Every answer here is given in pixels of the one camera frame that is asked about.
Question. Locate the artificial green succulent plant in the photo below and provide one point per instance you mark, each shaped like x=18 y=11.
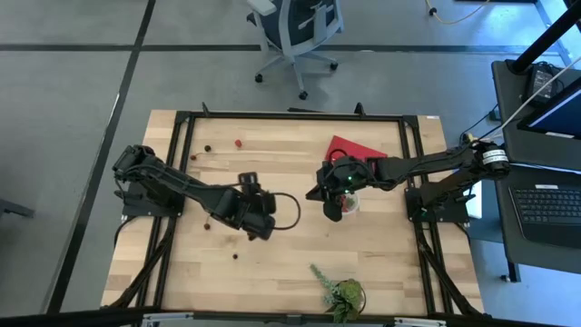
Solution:
x=347 y=293

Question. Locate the red cherry with stem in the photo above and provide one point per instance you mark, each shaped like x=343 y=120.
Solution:
x=193 y=157
x=207 y=225

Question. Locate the black computer monitor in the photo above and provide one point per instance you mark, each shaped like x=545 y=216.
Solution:
x=560 y=115

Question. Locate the white mesh office chair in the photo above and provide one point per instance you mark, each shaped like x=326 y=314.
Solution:
x=290 y=27

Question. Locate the black aluminium table frame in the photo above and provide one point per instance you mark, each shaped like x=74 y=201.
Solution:
x=295 y=116

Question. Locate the small red strawberry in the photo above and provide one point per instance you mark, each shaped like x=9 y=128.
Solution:
x=238 y=143

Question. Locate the black laptop keyboard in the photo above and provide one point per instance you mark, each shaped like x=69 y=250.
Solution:
x=544 y=209

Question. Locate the black side table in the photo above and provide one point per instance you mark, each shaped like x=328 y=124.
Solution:
x=513 y=150

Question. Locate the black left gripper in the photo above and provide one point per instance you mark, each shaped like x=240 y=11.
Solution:
x=256 y=211

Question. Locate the black power adapter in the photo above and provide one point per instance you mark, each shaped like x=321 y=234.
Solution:
x=541 y=81

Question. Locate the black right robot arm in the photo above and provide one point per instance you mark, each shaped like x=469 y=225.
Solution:
x=431 y=162

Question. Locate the grey furniture leg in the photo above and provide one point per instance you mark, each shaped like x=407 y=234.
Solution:
x=13 y=209

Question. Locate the red folded cloth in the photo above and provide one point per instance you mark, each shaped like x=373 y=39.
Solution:
x=347 y=145

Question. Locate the black metal pole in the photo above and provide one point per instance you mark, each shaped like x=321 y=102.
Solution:
x=544 y=38

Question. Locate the clear plastic tupperware cup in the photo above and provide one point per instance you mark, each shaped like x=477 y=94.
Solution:
x=354 y=205

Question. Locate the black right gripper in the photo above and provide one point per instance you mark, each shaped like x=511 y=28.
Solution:
x=342 y=177

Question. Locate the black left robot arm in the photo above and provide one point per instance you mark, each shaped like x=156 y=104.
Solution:
x=181 y=181

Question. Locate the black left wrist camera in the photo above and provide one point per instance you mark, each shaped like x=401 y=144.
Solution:
x=249 y=179

